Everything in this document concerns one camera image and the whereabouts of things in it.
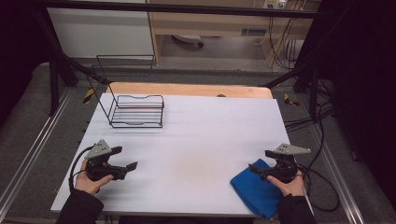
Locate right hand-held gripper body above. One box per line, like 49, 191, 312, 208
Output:
264, 143, 312, 184

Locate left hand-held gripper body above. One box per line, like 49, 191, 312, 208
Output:
84, 139, 115, 182

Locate blue towel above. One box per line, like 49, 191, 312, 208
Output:
230, 158, 285, 219

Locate black wire rack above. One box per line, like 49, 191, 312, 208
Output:
86, 54, 165, 130

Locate person's right hand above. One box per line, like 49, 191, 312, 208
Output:
266, 170, 305, 197

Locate person's left hand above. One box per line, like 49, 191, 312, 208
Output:
74, 159, 115, 196

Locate yellow black tape piece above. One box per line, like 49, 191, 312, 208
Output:
283, 92, 300, 107
82, 88, 95, 105

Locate white table mat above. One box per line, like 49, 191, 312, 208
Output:
50, 92, 314, 218

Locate black metal stand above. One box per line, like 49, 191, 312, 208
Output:
262, 62, 322, 121
31, 8, 110, 117

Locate wooden table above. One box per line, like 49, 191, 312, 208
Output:
106, 81, 275, 100

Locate white cabinet panel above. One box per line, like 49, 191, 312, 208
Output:
47, 7, 155, 59

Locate black curtain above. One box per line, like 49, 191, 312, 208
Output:
0, 0, 51, 126
295, 0, 396, 203

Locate blue desk label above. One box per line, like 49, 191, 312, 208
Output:
241, 28, 268, 37

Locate white chair base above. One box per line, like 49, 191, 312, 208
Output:
171, 34, 205, 49

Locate wooden desk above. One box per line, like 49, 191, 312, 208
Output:
146, 0, 322, 68

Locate white power strip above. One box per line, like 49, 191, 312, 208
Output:
262, 0, 288, 10

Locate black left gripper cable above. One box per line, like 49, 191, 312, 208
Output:
68, 145, 95, 191

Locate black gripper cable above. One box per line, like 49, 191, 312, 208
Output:
68, 145, 95, 191
293, 162, 341, 214

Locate black floor cables bundle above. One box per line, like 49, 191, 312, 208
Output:
283, 92, 336, 133

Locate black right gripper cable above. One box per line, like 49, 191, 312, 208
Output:
293, 162, 341, 214

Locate aluminium floor rail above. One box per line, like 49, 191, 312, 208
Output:
0, 88, 75, 213
311, 124, 366, 224

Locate hanging desk cables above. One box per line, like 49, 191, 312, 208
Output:
268, 17, 304, 70

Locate black overhead frame bar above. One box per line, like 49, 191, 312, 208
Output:
43, 1, 319, 20

